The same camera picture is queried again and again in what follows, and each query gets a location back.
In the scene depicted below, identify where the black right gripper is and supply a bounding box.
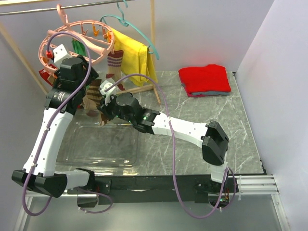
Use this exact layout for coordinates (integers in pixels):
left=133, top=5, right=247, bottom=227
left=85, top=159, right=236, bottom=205
left=97, top=94, right=134, bottom=125

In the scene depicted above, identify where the red patterned sock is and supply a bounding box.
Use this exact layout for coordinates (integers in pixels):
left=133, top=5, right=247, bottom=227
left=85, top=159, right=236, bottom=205
left=39, top=68, right=57, bottom=86

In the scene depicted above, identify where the pink round clip hanger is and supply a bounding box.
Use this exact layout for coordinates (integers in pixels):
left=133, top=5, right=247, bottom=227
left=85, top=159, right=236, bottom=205
left=38, top=4, right=115, bottom=85

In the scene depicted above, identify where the beige purple striped sock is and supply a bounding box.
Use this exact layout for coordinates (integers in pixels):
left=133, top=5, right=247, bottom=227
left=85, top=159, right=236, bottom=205
left=105, top=50, right=124, bottom=82

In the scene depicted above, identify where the brown striped sock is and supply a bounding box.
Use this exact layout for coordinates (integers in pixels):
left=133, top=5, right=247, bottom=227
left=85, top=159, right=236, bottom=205
left=83, top=79, right=107, bottom=126

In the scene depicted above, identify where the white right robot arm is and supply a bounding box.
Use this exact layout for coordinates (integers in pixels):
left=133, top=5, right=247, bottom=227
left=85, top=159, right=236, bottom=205
left=98, top=90, right=229, bottom=192

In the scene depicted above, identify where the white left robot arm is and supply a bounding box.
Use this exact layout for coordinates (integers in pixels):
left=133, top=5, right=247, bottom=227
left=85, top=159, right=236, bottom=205
left=12, top=55, right=98, bottom=198

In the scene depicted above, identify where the teal clothes hanger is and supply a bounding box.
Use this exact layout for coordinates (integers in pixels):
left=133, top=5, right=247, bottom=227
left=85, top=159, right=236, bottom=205
left=99, top=3, right=160, bottom=60

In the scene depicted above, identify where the green cloth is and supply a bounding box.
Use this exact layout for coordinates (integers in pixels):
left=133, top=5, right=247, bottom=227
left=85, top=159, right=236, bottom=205
left=72, top=38, right=87, bottom=56

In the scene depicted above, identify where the clear plastic bin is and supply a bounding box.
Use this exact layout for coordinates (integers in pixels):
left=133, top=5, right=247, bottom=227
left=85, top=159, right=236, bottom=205
left=56, top=109, right=140, bottom=168

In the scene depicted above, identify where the yellow cloth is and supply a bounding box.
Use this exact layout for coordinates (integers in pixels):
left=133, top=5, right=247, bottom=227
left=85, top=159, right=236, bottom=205
left=112, top=29, right=158, bottom=87

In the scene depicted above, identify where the black base beam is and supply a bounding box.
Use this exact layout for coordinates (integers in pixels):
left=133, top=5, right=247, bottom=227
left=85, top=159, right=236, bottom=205
left=67, top=174, right=239, bottom=209

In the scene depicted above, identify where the grey folded shirt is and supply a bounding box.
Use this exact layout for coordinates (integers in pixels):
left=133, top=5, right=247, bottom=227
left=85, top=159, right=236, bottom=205
left=181, top=82, right=230, bottom=98

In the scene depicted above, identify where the red folded shirt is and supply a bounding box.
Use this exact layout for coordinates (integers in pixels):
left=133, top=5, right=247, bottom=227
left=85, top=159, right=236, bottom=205
left=178, top=64, right=231, bottom=92

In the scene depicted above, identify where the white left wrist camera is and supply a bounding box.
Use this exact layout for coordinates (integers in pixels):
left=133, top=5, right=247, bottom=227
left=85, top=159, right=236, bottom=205
left=49, top=44, right=73, bottom=68

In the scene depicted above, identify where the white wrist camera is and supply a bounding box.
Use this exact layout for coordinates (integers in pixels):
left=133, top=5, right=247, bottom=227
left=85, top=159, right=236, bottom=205
left=49, top=44, right=73, bottom=68
left=99, top=80, right=116, bottom=105

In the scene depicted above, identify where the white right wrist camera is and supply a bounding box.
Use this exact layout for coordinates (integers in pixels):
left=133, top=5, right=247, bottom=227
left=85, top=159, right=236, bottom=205
left=99, top=80, right=116, bottom=105

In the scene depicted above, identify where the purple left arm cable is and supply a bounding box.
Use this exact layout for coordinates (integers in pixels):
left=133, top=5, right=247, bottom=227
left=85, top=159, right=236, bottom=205
left=21, top=31, right=114, bottom=217

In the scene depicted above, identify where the metal hanging rail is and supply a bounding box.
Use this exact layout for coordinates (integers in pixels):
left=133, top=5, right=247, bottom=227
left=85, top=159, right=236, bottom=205
left=0, top=0, right=128, bottom=16

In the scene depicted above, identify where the wooden clothes rack frame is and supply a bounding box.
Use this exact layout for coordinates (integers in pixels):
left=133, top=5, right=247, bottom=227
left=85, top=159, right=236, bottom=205
left=0, top=0, right=161, bottom=104

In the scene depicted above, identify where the aluminium rail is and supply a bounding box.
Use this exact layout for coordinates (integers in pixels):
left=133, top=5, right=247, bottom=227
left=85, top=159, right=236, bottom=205
left=236, top=175, right=279, bottom=195

